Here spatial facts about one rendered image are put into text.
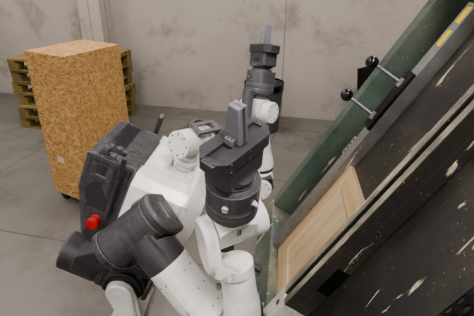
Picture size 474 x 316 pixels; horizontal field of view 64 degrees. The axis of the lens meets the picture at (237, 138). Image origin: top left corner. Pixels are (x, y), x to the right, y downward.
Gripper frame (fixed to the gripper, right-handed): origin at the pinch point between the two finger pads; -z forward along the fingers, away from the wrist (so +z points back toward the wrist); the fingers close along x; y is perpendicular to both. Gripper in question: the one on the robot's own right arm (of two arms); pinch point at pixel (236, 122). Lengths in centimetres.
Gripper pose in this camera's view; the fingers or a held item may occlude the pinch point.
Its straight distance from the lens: 52.1
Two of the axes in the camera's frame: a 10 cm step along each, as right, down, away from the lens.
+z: -0.5, 7.6, 6.5
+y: 7.6, 4.5, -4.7
